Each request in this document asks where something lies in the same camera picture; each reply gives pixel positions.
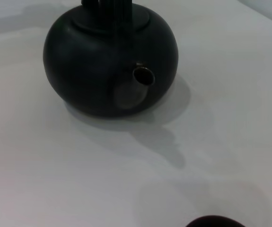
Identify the black round teapot with handle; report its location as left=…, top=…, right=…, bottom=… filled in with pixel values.
left=43, top=0, right=179, bottom=117

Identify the dark brown small teacup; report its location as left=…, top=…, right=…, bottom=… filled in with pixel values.
left=185, top=215, right=242, bottom=227

